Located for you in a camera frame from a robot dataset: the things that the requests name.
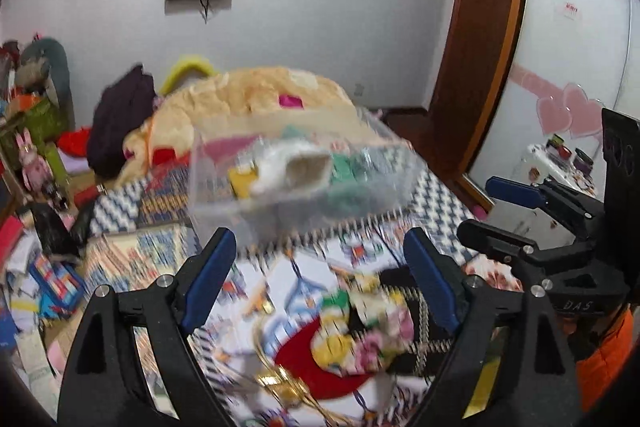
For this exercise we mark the clear plastic storage box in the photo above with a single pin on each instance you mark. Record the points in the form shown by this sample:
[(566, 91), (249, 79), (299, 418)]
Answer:
[(259, 223)]

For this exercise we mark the yellow foam arch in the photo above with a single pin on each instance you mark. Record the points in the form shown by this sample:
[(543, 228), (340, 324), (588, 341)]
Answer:
[(186, 65)]

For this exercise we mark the brown wooden door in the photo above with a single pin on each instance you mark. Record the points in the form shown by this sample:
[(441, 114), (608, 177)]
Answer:
[(478, 51)]

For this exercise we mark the yellow soft block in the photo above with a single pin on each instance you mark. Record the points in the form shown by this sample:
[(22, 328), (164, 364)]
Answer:
[(240, 179)]

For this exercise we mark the white shelf with small items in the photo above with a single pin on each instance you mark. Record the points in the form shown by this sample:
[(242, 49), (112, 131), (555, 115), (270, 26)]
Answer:
[(556, 161)]

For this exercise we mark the floral fabric pouch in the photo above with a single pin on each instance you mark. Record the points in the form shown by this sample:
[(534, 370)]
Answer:
[(363, 327)]

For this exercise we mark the green cardboard box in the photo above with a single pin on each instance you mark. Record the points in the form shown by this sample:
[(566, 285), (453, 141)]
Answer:
[(44, 121)]

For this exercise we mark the pink rabbit toy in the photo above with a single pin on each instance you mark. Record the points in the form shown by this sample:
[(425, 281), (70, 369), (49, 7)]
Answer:
[(36, 172)]

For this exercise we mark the pink heart wall sticker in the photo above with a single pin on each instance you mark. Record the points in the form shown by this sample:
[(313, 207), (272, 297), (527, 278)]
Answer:
[(568, 109)]

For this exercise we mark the green soft item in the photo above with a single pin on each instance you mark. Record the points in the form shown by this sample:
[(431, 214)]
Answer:
[(348, 168)]

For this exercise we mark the colourful pencil case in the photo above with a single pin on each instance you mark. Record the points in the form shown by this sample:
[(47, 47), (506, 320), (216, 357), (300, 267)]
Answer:
[(61, 284)]

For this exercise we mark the dark purple garment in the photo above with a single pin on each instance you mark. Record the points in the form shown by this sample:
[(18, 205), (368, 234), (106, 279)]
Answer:
[(123, 107)]

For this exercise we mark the black plastic bag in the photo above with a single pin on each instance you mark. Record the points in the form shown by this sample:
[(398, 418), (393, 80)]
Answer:
[(57, 241)]

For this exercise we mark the beige plush blanket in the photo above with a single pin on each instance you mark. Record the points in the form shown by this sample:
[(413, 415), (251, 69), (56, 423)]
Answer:
[(276, 95)]

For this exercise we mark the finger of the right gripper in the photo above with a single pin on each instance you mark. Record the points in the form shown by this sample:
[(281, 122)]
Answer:
[(513, 249), (530, 196)]

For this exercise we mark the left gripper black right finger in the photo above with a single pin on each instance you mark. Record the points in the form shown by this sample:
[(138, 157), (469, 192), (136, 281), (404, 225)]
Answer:
[(535, 384)]

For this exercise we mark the white drawstring pouch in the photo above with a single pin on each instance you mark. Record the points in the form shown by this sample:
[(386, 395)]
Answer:
[(291, 166)]

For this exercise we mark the grey plush toy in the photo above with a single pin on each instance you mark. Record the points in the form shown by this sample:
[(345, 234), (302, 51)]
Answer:
[(43, 69)]

